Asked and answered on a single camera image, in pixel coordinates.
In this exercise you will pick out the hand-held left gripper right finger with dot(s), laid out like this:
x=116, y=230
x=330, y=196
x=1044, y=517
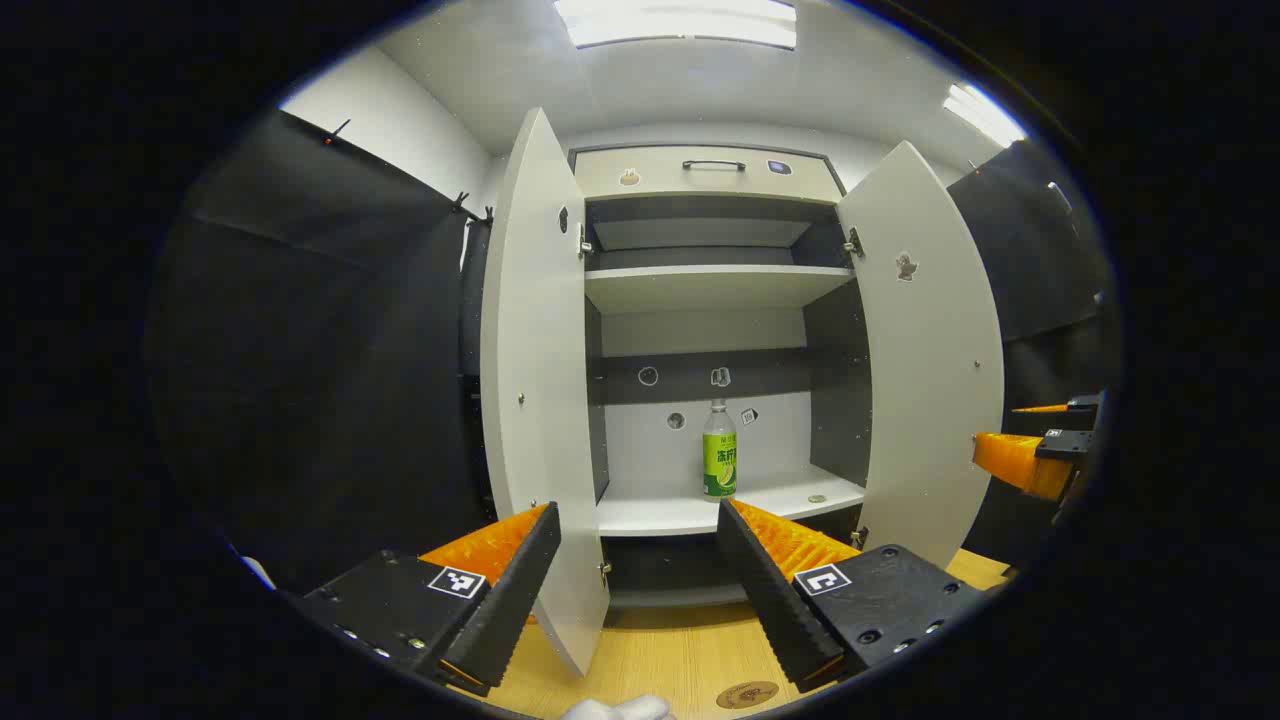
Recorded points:
x=770, y=600

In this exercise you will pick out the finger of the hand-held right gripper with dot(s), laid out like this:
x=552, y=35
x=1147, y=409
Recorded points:
x=1085, y=412
x=1015, y=460

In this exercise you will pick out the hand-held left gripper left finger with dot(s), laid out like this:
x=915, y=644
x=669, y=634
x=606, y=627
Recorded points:
x=510, y=600

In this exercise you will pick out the round brown coaster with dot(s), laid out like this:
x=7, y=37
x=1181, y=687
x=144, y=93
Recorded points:
x=747, y=695

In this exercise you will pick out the white cabinet door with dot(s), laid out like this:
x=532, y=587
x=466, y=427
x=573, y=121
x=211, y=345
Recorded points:
x=930, y=400
x=540, y=400

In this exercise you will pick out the green label plastic bottle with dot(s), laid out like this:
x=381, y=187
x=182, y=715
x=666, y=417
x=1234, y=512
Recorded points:
x=720, y=470

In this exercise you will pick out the black backdrop cloth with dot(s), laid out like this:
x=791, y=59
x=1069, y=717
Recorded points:
x=300, y=400

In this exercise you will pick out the narrow ceiling light panel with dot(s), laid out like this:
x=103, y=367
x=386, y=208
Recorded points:
x=985, y=115

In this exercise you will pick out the large ceiling light panel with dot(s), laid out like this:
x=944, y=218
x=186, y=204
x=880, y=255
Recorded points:
x=680, y=22

